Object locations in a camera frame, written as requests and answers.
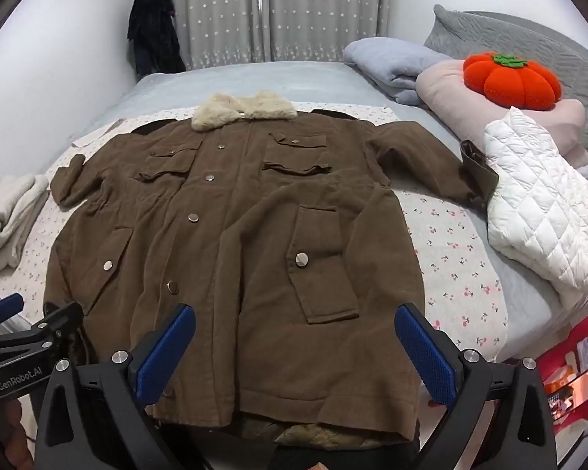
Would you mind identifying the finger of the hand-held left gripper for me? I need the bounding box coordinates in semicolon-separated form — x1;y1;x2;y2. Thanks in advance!
0;294;24;329
32;302;84;348

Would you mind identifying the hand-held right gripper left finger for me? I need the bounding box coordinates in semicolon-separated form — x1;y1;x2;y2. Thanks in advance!
34;304;197;470

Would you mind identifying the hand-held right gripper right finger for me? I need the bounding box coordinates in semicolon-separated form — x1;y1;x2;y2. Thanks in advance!
394;302;557;470

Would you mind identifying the brown coat with fur collar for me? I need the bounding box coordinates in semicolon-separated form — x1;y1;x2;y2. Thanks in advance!
43;90;499;450

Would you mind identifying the cream folded cloth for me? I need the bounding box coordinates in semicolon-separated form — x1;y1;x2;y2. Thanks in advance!
0;173;50;277

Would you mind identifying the cherry print bed sheet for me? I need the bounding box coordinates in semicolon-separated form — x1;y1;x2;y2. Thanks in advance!
0;100;510;368

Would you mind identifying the red bag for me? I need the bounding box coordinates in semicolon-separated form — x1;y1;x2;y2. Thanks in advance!
539;313;588;432

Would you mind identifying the smartphone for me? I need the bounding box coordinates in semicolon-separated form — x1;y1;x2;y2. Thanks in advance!
551;362;588;419

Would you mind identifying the white quilted jacket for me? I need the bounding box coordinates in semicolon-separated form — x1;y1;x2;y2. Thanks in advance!
484;106;588;310

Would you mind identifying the pink pillow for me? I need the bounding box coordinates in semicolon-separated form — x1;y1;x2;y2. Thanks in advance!
416;59;588;167

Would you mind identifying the orange pumpkin cushion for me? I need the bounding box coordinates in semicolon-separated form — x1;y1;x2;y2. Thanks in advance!
463;51;563;110

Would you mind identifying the light grey pillow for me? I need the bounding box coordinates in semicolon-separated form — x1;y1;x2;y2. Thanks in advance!
343;38;449;106

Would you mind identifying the grey bed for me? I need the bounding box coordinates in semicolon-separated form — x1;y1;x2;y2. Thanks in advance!
0;60;576;368

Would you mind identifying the dark hanging garment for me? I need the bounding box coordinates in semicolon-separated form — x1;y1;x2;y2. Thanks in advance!
126;0;187;79

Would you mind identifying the grey star print curtain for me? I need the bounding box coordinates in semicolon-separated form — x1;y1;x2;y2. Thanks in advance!
149;0;393;72

